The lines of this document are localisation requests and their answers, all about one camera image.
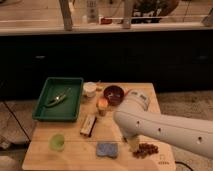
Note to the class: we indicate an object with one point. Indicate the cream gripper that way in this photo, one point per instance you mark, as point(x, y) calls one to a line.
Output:
point(133, 143)

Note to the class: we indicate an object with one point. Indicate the blue sponge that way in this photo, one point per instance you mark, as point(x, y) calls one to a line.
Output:
point(107, 150)

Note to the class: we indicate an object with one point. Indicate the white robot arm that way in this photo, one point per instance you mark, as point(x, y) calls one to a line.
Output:
point(133, 119)

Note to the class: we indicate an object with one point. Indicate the green plastic tray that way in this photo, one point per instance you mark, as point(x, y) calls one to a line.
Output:
point(65, 111)

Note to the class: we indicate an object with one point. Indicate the bunch of red grapes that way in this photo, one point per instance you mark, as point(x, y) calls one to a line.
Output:
point(145, 149)

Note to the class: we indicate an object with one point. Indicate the wooden block with black edge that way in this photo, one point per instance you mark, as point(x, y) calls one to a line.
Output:
point(88, 125)

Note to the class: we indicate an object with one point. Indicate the orange bowl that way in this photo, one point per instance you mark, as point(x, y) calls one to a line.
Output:
point(126, 92)

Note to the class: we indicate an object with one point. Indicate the dark red bowl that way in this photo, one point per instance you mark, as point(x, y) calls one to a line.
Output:
point(114, 94)

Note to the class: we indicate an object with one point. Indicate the white small cup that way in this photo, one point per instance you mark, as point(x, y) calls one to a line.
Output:
point(89, 89)

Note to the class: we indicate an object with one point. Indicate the green plastic cup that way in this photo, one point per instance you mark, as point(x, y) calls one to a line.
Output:
point(56, 142)

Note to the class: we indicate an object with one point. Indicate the green chili pepper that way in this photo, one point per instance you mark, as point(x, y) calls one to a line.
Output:
point(57, 99)

